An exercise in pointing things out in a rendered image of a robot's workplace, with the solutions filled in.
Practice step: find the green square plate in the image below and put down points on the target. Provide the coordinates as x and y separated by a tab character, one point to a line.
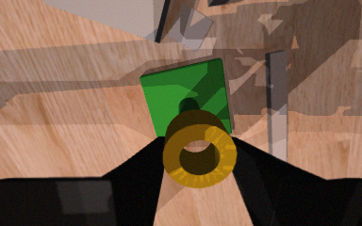
195	86

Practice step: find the yellow round nut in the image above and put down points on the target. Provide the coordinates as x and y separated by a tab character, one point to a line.
207	167

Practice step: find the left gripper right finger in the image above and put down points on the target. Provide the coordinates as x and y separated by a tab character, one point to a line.
277	193

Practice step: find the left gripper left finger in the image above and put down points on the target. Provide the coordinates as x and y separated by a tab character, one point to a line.
129	199

